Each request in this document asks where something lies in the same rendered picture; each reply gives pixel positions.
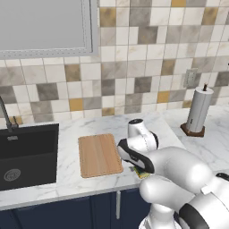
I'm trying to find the wooden cutting board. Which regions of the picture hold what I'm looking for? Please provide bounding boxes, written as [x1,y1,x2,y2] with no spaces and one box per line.
[77,132,124,179]

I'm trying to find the yellow green sponge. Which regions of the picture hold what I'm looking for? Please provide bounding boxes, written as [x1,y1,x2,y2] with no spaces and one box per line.
[132,165,152,180]

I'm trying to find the brown paper towel holder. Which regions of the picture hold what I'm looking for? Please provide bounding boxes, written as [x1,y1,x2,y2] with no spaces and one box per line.
[180,83,209,138]

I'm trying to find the white paper towel roll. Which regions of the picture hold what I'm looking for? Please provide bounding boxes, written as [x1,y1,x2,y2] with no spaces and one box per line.
[185,86,215,134]

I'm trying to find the navy cupboard door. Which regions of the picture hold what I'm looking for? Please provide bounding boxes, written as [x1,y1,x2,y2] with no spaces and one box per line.
[11,195,93,229]
[90,187,152,229]

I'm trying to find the black sink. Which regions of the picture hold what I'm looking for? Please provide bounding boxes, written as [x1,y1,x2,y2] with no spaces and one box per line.
[0,123,60,192]

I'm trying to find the black tap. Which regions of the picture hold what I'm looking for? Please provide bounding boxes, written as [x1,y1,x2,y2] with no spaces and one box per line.
[0,96,20,133]

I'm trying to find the grey wall outlet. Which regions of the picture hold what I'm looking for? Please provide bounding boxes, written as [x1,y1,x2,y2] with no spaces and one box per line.
[184,68,199,89]

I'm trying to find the silver cupboard handle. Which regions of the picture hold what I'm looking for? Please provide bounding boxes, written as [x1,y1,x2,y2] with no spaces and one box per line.
[115,191,122,220]

